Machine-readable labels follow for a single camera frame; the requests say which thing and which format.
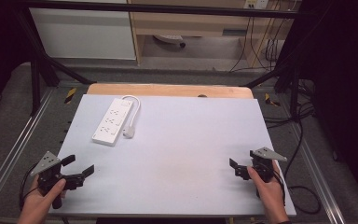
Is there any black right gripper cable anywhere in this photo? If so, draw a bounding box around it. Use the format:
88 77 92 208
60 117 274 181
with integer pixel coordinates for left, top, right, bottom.
262 102 323 216

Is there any black metal frame bar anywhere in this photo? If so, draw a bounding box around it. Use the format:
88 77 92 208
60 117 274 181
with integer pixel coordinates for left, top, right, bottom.
20 1 304 19

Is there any white wall socket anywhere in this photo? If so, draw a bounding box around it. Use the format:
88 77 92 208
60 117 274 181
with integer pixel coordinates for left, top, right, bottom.
243 0 270 10

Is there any person's right hand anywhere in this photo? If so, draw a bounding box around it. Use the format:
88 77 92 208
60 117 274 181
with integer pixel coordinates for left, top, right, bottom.
246 166 291 224

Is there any wooden desk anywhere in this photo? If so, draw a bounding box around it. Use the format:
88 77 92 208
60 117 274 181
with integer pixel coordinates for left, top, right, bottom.
126 0 296 68

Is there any aluminium rail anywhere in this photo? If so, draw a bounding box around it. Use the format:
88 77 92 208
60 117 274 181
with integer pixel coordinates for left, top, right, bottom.
287 119 347 224
0 88 56 206

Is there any bundle of hanging cables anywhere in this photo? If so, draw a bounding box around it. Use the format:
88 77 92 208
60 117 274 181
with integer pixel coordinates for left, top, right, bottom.
228 8 293 73

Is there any white power strip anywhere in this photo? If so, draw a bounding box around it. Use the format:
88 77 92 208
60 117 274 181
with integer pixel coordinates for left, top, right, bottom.
91 97 135 147

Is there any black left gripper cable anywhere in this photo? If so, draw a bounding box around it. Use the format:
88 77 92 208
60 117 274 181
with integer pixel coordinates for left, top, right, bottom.
19 170 41 213

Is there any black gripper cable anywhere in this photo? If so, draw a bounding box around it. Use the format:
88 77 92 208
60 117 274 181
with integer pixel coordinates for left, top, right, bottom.
262 102 323 216
19 170 41 213

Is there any white cabinet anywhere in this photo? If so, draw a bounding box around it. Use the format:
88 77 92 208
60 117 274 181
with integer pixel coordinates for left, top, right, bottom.
28 7 137 61

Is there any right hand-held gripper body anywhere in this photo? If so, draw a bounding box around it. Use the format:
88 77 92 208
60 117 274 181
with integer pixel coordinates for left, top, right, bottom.
249 147 288 185

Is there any wooden table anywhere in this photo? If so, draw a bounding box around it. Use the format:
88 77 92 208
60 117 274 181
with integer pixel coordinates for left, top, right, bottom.
86 82 255 100

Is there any white power strip cable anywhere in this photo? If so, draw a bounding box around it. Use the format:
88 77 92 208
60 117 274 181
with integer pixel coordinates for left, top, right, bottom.
120 94 142 129

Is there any person's left hand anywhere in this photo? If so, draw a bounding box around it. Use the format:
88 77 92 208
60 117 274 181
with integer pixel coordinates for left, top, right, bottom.
18 177 67 224

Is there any white plug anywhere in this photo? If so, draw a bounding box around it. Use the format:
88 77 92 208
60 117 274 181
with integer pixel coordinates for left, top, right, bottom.
122 124 136 139

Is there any office chair base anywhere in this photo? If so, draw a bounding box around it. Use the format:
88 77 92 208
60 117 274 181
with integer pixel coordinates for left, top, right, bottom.
153 34 187 49

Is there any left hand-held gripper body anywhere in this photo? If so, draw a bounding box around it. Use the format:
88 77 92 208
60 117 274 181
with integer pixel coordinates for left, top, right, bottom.
30 151 76 210

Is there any black slanted frame strut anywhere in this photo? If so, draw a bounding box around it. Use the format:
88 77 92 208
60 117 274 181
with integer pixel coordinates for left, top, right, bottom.
13 7 98 86
244 18 334 90

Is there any black upright frame post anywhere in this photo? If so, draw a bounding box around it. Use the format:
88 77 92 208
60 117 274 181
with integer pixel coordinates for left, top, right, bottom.
289 67 300 121
30 58 42 117

